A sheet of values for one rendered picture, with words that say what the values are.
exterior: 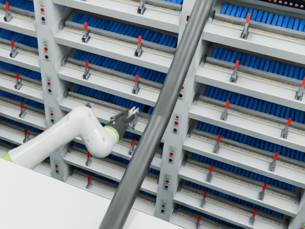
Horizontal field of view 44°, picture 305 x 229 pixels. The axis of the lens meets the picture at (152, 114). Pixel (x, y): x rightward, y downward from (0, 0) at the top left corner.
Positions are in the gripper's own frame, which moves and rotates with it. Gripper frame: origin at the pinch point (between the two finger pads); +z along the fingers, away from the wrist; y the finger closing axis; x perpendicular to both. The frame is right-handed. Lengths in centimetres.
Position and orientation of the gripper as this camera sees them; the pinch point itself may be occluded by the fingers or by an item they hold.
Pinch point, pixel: (133, 112)
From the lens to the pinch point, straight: 186.7
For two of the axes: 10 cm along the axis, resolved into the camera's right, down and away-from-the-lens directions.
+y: 9.2, 2.8, -2.6
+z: 3.6, -4.0, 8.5
